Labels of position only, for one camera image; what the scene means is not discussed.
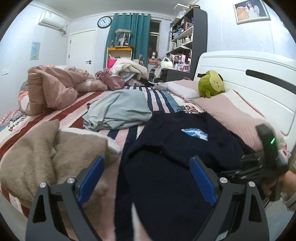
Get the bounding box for dark navy sweater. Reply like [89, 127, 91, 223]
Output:
[114, 111, 253, 240]

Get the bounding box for white sleeve right forearm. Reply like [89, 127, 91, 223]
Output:
[282, 192, 296, 211]

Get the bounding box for person's right hand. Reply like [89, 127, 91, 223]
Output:
[261, 171, 296, 199]

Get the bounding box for tan fleece garment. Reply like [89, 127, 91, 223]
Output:
[1, 120, 121, 208]

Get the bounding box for pink ribbed pillow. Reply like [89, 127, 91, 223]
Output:
[193, 89, 282, 151]

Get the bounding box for white bed headboard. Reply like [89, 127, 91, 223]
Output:
[196, 51, 295, 150]

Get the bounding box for striped bed sheet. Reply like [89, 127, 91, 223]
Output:
[1, 87, 202, 240]

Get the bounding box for green plush toy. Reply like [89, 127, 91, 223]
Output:
[197, 70, 225, 98]

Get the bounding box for white pillow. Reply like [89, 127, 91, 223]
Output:
[165, 79, 201, 100]

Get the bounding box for pink brown comforter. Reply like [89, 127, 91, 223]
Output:
[18, 65, 107, 115]

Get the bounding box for light blue grey garment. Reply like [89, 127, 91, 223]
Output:
[82, 89, 152, 132]

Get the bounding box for dark tall bookshelf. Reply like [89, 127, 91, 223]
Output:
[161, 7, 208, 82]

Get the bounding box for pink satin bag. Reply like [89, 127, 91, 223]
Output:
[95, 68, 125, 90]

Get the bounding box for cream blanket pile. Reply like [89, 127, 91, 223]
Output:
[110, 58, 149, 80]

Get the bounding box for white door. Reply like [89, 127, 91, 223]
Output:
[67, 29, 96, 74]

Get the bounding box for yellow white small cabinet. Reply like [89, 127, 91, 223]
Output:
[105, 47, 133, 69]

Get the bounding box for teal curtain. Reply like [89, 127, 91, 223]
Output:
[103, 12, 152, 69]

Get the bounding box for glass display case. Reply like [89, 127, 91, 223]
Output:
[114, 29, 132, 47]

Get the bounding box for white air conditioner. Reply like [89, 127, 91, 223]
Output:
[38, 11, 66, 35]

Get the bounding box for black camera box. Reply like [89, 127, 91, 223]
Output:
[255, 124, 278, 170]

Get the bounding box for framed wall photo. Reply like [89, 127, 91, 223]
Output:
[233, 0, 270, 25]

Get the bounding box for light blue wall poster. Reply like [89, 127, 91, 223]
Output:
[30, 42, 41, 60]

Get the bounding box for round wall clock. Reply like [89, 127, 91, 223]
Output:
[97, 16, 112, 29]

